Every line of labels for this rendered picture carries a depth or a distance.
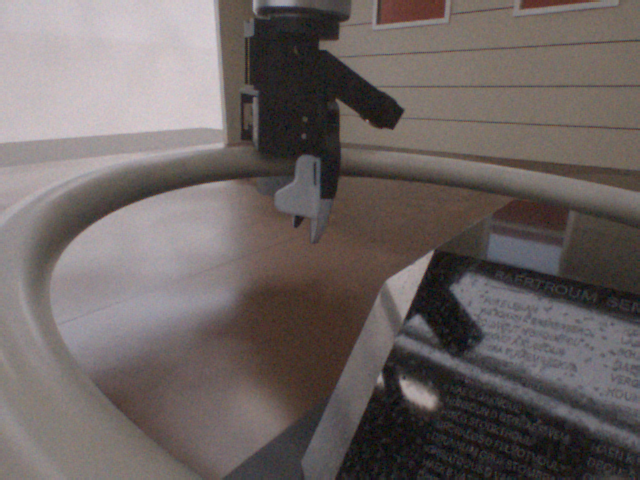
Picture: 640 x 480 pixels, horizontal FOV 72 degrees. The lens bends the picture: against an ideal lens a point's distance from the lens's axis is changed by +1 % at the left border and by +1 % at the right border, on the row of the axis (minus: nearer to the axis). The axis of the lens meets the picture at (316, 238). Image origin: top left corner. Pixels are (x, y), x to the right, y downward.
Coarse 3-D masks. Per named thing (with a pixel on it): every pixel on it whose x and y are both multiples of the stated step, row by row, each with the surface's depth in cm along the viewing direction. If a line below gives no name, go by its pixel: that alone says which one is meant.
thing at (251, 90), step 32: (256, 32) 38; (288, 32) 38; (320, 32) 38; (256, 64) 40; (288, 64) 40; (256, 96) 44; (288, 96) 39; (320, 96) 40; (256, 128) 40; (288, 128) 40; (320, 128) 41
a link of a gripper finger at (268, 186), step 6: (258, 180) 48; (264, 180) 48; (270, 180) 48; (276, 180) 48; (282, 180) 48; (288, 180) 49; (258, 186) 48; (264, 186) 48; (270, 186) 48; (276, 186) 49; (282, 186) 49; (264, 192) 48; (270, 192) 49; (294, 216) 50; (294, 222) 50; (300, 222) 51
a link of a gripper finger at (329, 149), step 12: (336, 132) 41; (324, 144) 41; (336, 144) 41; (324, 156) 41; (336, 156) 41; (324, 168) 42; (336, 168) 41; (324, 180) 42; (336, 180) 42; (324, 192) 43; (336, 192) 43
